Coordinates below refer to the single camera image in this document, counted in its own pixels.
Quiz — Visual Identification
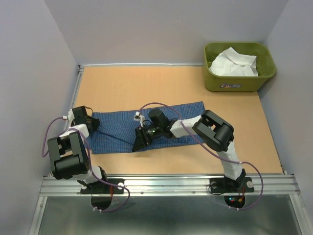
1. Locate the white cloth in bin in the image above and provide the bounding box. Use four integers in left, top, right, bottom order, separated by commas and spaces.
209, 47, 258, 77

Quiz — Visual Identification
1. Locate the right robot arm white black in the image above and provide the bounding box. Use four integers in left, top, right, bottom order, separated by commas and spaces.
132, 108, 246, 191

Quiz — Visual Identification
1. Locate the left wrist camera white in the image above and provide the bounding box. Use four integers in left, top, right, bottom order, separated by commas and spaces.
62, 109, 74, 125

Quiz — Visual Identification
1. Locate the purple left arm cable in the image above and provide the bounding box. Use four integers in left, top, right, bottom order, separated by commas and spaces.
42, 115, 130, 213

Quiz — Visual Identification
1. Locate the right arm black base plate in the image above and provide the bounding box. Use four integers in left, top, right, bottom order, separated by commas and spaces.
208, 177, 254, 209

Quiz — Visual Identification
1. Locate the green plastic bin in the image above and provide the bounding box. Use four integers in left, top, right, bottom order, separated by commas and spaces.
202, 42, 276, 92

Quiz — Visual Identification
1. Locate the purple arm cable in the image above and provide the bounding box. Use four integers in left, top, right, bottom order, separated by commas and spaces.
135, 102, 264, 212
42, 115, 130, 213

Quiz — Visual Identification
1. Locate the blue plaid long sleeve shirt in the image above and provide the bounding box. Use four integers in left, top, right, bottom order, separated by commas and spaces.
89, 101, 205, 154

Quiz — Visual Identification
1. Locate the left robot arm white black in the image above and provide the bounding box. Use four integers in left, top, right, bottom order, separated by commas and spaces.
47, 106, 109, 193

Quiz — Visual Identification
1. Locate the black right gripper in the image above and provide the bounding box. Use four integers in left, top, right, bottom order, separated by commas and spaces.
133, 125, 162, 152

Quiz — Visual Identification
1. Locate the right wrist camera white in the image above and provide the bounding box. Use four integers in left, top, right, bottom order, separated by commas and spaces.
134, 111, 145, 129

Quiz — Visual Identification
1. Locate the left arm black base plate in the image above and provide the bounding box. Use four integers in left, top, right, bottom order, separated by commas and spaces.
77, 178, 125, 213

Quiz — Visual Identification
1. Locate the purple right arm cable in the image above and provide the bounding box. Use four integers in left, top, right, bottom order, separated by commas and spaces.
135, 102, 264, 212

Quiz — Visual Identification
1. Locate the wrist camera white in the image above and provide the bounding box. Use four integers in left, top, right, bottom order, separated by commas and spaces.
62, 109, 74, 125
134, 111, 145, 129

